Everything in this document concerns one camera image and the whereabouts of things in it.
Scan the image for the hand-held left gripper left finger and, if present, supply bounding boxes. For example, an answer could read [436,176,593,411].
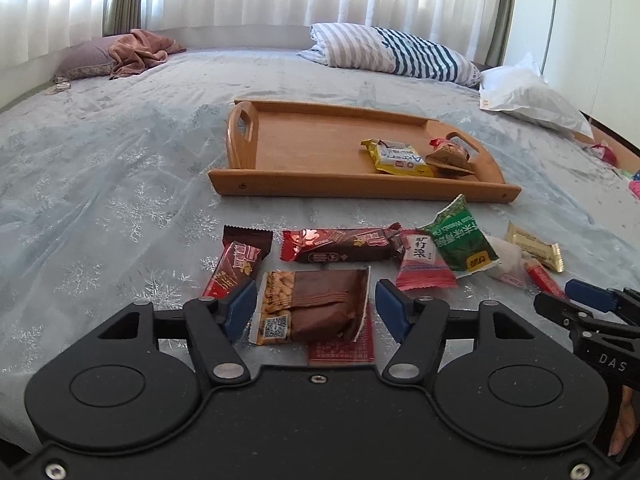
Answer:
[96,279,259,386]

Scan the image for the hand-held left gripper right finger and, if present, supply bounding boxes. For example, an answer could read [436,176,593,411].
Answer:
[375,279,539,386]

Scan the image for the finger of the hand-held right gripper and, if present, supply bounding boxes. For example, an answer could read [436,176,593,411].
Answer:
[565,279,640,322]
[533,292,640,337]

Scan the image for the red and brown snack packet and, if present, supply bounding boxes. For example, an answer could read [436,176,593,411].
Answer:
[202,225,273,300]

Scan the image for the pink snack packet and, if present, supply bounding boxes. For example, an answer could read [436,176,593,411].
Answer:
[394,230,458,292]

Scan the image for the cream snack packet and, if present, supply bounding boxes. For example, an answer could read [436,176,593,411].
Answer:
[505,221,565,273]

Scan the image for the red patterned snack packet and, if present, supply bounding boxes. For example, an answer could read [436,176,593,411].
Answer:
[306,305,377,365]

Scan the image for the white snack with red ends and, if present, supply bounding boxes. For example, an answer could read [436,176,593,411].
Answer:
[482,235,569,302]

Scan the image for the brown peanut wafer packet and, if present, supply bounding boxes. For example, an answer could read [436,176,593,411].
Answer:
[248,266,372,347]

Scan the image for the long dark red snack bar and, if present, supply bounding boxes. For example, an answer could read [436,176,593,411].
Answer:
[280,227,407,264]

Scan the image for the green pea snack packet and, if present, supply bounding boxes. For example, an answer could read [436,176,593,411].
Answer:
[418,193,502,274]

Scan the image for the wooden tray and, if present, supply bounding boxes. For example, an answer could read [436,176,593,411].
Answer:
[207,100,522,204]

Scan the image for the person's right hand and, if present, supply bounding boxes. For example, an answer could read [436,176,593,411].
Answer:
[609,385,638,458]

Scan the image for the pink red item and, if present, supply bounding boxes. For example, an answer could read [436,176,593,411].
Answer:
[590,141,618,166]

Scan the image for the yellow snack packet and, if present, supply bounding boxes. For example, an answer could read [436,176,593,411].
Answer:
[361,139,435,177]

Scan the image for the red peanut snack bag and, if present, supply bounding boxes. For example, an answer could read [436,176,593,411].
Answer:
[426,137,480,177]

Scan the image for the snowflake bedspread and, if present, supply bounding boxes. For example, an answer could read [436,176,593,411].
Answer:
[0,49,640,456]

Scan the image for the white pillow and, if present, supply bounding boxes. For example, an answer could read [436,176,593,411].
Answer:
[479,51,596,143]

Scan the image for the blue striped pillow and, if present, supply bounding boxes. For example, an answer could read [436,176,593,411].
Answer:
[296,22,482,86]

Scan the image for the pink blanket cloth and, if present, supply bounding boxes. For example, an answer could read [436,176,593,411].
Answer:
[109,29,187,80]

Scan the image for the purple pillow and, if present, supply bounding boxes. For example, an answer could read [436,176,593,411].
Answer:
[52,35,131,82]

